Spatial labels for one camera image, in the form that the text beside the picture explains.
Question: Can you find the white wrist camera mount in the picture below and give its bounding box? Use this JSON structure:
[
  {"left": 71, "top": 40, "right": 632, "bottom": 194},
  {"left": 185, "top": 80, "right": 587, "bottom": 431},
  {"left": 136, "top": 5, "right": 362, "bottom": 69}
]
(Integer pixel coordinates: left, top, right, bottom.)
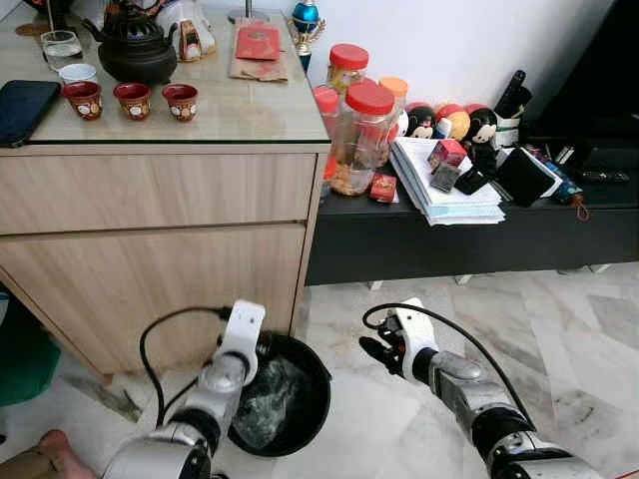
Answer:
[
  {"left": 214, "top": 298, "right": 269, "bottom": 386},
  {"left": 393, "top": 296, "right": 441, "bottom": 379}
]

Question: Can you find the stack of white papers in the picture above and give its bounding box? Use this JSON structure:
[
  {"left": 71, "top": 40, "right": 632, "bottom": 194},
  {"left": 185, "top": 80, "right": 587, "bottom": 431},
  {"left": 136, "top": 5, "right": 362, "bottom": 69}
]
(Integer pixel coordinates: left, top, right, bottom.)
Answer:
[{"left": 386, "top": 137, "right": 507, "bottom": 228}]

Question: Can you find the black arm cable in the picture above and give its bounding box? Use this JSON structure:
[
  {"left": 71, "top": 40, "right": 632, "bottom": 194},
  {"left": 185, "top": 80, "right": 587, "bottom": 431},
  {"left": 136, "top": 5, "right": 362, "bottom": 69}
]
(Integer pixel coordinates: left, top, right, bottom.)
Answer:
[
  {"left": 137, "top": 304, "right": 233, "bottom": 427},
  {"left": 360, "top": 301, "right": 532, "bottom": 422}
]

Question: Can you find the small red gift box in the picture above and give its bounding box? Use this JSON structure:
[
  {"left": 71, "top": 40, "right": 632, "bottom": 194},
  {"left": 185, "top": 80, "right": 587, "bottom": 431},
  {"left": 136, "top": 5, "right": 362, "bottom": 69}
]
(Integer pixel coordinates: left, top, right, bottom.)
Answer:
[{"left": 368, "top": 172, "right": 399, "bottom": 205}]

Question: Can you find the dark green object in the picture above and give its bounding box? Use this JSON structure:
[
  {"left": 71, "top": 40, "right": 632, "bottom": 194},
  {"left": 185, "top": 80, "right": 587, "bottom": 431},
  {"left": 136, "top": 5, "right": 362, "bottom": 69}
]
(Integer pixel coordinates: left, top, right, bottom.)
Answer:
[{"left": 0, "top": 288, "right": 62, "bottom": 409}]

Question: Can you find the orange-lid plastic jar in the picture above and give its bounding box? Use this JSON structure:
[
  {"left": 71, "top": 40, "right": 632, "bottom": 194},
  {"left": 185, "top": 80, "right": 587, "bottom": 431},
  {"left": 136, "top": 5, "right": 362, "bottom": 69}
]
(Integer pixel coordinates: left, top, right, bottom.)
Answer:
[{"left": 376, "top": 75, "right": 411, "bottom": 132}]

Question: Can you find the black smartphone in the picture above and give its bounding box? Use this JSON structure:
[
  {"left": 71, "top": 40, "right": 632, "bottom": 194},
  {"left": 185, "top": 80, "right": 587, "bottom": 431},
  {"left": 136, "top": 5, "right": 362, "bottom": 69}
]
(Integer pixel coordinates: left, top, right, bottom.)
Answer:
[{"left": 0, "top": 79, "right": 64, "bottom": 150}]

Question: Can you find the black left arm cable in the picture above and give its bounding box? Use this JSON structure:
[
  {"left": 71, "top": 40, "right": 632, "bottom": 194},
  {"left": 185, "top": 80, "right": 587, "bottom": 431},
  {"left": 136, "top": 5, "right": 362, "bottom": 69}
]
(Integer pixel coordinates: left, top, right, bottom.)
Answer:
[{"left": 137, "top": 304, "right": 233, "bottom": 427}]

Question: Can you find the blue gold trophy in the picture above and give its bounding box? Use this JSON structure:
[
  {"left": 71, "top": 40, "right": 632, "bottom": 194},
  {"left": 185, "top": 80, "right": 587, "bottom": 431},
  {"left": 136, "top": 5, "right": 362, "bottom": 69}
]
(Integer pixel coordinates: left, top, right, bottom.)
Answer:
[{"left": 287, "top": 0, "right": 327, "bottom": 72}]

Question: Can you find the brown paper envelope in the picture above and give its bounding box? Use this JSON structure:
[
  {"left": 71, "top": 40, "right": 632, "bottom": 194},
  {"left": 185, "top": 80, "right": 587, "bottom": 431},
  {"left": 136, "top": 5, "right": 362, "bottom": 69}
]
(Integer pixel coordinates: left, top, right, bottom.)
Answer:
[{"left": 227, "top": 17, "right": 292, "bottom": 84}]

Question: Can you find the yellow-filled red-lid jar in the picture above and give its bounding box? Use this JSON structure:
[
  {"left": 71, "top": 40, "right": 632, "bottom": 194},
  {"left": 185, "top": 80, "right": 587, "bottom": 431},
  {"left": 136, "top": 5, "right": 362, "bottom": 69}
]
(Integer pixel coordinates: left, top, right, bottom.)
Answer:
[{"left": 324, "top": 42, "right": 371, "bottom": 97}]

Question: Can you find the red envelope packet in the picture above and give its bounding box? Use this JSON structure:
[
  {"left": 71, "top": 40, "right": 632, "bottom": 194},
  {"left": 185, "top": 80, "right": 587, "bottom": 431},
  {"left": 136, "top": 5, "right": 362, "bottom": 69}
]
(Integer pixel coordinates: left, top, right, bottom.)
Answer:
[{"left": 234, "top": 24, "right": 284, "bottom": 64}]

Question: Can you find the black mouse plush toy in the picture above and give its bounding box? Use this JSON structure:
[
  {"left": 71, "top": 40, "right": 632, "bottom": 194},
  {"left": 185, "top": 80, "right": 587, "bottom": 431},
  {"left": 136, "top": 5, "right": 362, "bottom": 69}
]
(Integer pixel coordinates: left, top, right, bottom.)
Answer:
[
  {"left": 403, "top": 101, "right": 442, "bottom": 142},
  {"left": 461, "top": 103, "right": 501, "bottom": 169}
]

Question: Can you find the large red-lid snack jar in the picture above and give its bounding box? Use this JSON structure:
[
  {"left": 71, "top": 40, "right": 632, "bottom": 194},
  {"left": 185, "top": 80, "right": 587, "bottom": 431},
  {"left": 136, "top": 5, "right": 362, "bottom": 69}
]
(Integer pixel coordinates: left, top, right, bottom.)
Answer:
[{"left": 328, "top": 79, "right": 397, "bottom": 198}]

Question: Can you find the long black TV cabinet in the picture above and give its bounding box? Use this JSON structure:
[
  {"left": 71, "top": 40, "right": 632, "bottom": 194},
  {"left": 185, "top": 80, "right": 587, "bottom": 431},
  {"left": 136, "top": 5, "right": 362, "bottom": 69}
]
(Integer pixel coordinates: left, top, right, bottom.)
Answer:
[{"left": 304, "top": 138, "right": 639, "bottom": 288}]

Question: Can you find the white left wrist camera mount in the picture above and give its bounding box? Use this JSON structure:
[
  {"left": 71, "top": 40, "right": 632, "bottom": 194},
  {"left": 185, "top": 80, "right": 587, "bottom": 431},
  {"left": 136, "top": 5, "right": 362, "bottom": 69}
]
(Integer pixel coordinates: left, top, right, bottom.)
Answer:
[{"left": 214, "top": 298, "right": 269, "bottom": 386}]

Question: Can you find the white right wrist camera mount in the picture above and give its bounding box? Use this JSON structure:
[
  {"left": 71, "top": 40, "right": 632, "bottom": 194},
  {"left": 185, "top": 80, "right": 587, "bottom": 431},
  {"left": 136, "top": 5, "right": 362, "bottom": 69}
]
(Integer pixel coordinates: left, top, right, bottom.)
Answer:
[{"left": 393, "top": 296, "right": 441, "bottom": 379}]

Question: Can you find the person's bare foot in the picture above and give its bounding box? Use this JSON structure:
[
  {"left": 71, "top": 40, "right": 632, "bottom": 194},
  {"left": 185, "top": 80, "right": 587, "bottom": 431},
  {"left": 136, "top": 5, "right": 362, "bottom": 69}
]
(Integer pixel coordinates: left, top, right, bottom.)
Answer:
[{"left": 0, "top": 428, "right": 102, "bottom": 479}]

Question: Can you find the light wooden drawer cabinet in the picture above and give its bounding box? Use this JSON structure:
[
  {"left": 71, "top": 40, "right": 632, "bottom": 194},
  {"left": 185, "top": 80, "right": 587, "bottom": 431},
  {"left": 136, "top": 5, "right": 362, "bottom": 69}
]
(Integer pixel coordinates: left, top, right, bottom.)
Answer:
[{"left": 0, "top": 18, "right": 333, "bottom": 376}]

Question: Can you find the black television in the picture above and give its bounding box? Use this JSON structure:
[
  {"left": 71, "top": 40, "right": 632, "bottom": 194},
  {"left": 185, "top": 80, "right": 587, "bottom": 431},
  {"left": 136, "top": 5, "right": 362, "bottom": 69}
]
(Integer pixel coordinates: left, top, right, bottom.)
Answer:
[{"left": 517, "top": 0, "right": 639, "bottom": 142}]

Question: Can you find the red patterned tea cup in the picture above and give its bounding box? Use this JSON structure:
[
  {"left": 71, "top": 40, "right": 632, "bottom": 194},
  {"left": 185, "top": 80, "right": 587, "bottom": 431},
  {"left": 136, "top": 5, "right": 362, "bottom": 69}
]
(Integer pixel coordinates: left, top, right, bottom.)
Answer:
[
  {"left": 161, "top": 83, "right": 201, "bottom": 124},
  {"left": 112, "top": 81, "right": 154, "bottom": 123},
  {"left": 61, "top": 79, "right": 105, "bottom": 122}
]

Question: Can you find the black round rubbish bin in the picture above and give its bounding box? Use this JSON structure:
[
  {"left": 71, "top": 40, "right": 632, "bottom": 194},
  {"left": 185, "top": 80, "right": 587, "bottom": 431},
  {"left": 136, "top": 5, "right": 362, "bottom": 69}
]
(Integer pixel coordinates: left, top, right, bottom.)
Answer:
[{"left": 227, "top": 330, "right": 333, "bottom": 459}]

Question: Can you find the small red-lid plastic jar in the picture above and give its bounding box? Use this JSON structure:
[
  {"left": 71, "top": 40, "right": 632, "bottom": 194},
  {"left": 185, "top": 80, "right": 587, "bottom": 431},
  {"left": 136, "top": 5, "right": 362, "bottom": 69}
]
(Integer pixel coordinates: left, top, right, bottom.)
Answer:
[{"left": 311, "top": 85, "right": 341, "bottom": 142}]

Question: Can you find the black iron teapot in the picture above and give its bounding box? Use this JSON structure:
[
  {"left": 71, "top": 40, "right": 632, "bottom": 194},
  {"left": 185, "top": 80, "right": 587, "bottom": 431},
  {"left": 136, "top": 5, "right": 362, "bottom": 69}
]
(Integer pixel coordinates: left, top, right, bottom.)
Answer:
[{"left": 81, "top": 4, "right": 182, "bottom": 87}]

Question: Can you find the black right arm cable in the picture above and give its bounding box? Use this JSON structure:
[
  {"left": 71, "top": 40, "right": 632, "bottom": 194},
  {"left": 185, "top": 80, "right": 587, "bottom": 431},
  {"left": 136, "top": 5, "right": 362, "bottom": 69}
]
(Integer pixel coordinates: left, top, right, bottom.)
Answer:
[{"left": 360, "top": 301, "right": 532, "bottom": 422}]

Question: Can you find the clear plastic bag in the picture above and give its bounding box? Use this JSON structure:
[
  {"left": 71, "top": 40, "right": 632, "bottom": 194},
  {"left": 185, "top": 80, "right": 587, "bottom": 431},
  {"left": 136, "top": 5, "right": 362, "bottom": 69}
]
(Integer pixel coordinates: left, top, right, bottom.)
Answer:
[{"left": 234, "top": 356, "right": 303, "bottom": 451}]

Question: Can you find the white printed bag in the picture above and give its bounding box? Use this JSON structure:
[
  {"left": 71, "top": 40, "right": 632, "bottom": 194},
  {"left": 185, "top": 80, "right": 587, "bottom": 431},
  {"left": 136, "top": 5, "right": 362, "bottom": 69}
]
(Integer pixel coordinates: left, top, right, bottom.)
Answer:
[{"left": 157, "top": 0, "right": 218, "bottom": 64}]

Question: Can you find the black remote control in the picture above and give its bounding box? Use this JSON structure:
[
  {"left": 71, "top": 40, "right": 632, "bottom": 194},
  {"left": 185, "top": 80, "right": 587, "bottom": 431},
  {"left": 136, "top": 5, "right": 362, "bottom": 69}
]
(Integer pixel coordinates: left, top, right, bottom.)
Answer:
[{"left": 493, "top": 69, "right": 534, "bottom": 122}]

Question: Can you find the small white cup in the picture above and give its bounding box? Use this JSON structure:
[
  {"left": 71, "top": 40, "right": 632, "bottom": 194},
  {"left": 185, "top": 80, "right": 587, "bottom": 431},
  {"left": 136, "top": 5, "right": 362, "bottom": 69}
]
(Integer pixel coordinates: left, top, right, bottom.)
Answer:
[{"left": 57, "top": 62, "right": 100, "bottom": 86}]

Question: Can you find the black leather wallet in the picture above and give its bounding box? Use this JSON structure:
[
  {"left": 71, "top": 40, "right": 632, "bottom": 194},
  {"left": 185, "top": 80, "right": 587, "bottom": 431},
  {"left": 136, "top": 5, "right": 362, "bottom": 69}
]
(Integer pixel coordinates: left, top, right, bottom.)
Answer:
[{"left": 495, "top": 147, "right": 561, "bottom": 209}]

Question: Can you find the red pink card box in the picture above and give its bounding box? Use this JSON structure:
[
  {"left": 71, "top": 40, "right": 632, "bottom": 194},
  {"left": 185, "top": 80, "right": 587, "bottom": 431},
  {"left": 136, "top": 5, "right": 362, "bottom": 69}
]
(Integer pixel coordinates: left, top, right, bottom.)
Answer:
[{"left": 426, "top": 139, "right": 468, "bottom": 172}]

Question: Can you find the clear drinking glass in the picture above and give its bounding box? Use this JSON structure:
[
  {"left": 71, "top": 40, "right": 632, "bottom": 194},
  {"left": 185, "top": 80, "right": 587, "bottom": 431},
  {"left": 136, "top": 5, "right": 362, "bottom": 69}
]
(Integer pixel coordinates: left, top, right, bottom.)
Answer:
[{"left": 39, "top": 29, "right": 86, "bottom": 72}]

